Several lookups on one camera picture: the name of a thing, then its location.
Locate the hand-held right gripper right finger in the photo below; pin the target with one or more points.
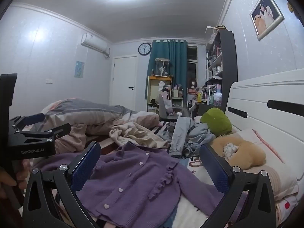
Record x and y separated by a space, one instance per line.
213 168

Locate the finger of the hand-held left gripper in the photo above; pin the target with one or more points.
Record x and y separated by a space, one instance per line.
57 130
30 119

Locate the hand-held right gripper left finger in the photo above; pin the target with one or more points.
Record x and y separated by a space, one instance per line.
85 163

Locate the purple knit cardigan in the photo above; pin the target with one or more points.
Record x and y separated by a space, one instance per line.
133 175

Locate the person's left hand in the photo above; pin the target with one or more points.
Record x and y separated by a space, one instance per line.
7 179

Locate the printed white bed sheet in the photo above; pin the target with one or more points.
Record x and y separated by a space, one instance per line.
197 166

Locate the striped fleece blanket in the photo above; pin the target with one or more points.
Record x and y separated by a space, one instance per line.
106 144

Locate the grey pink striped duvet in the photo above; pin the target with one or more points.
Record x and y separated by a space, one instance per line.
83 112

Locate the light blue denim shirt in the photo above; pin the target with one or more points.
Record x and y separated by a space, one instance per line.
199 137

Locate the yellow plush toy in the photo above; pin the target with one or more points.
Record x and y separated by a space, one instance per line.
247 152

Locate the green plush cushion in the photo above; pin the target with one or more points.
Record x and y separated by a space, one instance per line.
216 121

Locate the light blue jeans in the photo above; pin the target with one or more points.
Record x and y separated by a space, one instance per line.
178 135

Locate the cream quilted cloth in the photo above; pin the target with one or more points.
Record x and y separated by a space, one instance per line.
135 135

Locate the grey cloth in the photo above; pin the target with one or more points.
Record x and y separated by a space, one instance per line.
170 127

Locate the white pink pillow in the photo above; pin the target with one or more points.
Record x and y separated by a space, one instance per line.
282 180

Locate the yellow bottle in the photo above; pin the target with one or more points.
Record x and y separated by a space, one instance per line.
200 96

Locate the small white rack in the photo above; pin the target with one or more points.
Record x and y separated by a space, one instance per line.
177 99

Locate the grey chair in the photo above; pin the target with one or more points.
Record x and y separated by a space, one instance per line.
162 106

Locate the white door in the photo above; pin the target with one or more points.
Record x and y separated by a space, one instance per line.
123 83

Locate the wig head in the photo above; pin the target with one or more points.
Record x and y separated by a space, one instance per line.
193 84

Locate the white bed headboard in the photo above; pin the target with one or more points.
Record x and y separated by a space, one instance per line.
261 92

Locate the white air conditioner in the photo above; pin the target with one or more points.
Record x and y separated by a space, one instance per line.
93 43

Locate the yellow shelf unit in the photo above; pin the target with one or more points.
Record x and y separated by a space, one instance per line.
148 92

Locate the dark bookshelf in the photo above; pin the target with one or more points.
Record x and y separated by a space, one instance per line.
229 59

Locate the glass display case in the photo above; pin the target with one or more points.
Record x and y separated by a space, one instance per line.
162 67

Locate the teal curtain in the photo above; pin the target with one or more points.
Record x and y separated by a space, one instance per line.
179 59

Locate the window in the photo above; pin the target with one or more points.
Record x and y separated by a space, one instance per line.
192 54

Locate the white light switch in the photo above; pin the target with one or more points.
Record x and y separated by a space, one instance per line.
49 80

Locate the small wall poster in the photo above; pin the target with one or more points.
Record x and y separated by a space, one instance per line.
79 69

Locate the round wall clock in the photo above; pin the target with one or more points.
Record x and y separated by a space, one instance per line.
144 49

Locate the framed wall picture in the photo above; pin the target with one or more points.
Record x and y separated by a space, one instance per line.
264 14

